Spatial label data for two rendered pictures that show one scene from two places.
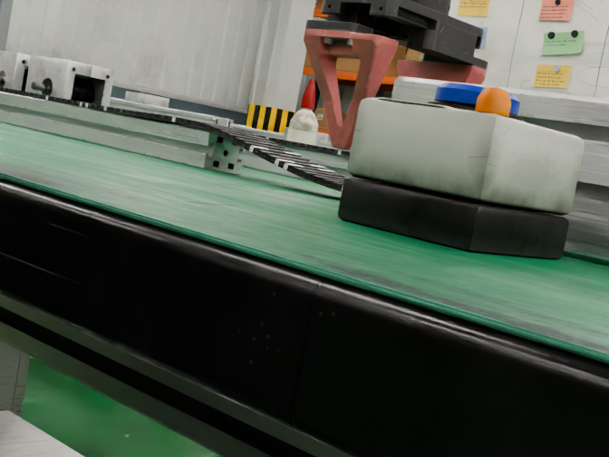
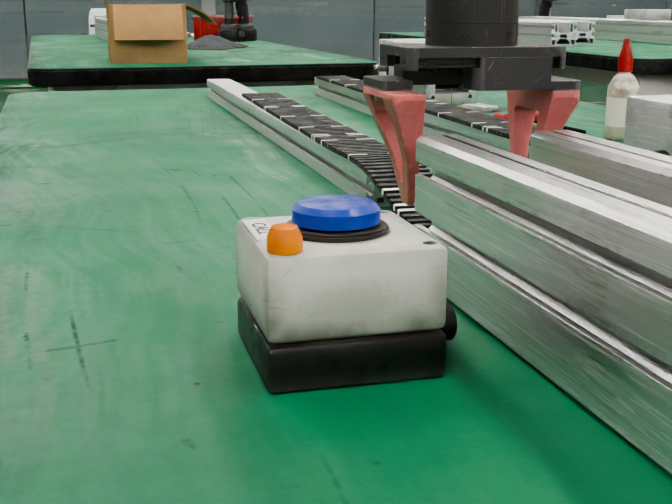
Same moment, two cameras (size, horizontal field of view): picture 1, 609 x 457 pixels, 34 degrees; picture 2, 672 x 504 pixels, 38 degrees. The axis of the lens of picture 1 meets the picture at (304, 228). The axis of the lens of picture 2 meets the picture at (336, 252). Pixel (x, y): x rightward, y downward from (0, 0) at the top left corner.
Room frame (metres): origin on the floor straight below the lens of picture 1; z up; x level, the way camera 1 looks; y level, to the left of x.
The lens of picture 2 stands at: (0.11, -0.30, 0.94)
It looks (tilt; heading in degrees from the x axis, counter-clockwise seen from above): 14 degrees down; 32
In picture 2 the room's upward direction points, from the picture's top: straight up
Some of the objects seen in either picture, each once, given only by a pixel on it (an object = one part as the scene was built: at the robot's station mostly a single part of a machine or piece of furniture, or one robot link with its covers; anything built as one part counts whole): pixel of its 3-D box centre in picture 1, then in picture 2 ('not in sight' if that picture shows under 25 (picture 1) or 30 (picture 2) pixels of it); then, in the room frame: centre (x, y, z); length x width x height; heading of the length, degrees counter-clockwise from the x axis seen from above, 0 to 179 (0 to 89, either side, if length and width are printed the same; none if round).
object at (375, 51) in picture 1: (367, 82); (429, 130); (0.67, -0.02, 0.86); 0.07 x 0.07 x 0.09; 46
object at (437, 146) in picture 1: (472, 178); (353, 289); (0.48, -0.08, 0.81); 0.10 x 0.08 x 0.06; 136
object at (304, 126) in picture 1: (304, 124); (623, 89); (1.28, 0.03, 0.84); 0.04 x 0.04 x 0.12
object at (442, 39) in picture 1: (413, 95); (504, 128); (0.70, -0.06, 0.86); 0.07 x 0.07 x 0.09; 46
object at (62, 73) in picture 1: (62, 91); (432, 72); (1.56, 0.41, 0.83); 0.11 x 0.10 x 0.10; 140
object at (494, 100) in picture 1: (494, 101); (284, 236); (0.43, -0.07, 0.85); 0.01 x 0.01 x 0.01
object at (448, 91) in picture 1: (475, 109); (336, 221); (0.48, -0.07, 0.84); 0.04 x 0.04 x 0.02
